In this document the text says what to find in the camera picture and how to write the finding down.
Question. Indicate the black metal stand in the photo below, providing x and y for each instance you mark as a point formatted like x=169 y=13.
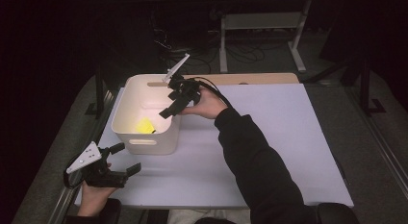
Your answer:
x=100 y=89
x=365 y=89

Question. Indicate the white table cover board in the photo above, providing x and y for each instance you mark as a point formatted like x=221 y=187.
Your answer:
x=288 y=128

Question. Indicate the yellow shuttlecock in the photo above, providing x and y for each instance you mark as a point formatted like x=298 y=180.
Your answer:
x=145 y=125

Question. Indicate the white metal desk frame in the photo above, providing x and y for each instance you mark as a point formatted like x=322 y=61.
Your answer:
x=261 y=21

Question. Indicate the white plastic storage bin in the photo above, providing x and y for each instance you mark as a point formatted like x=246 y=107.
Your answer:
x=138 y=144

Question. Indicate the person's left hand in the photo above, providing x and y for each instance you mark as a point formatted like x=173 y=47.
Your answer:
x=92 y=198

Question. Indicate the person's legs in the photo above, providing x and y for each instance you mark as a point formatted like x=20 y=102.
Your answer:
x=208 y=215

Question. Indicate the aluminium rail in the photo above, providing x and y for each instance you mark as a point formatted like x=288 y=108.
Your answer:
x=64 y=198
x=385 y=153

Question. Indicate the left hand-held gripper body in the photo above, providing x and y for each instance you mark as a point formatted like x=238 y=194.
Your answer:
x=96 y=174

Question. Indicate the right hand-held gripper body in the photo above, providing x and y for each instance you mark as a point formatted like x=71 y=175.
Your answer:
x=186 y=91

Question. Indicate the person's right hand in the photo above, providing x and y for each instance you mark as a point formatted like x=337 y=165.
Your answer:
x=208 y=105

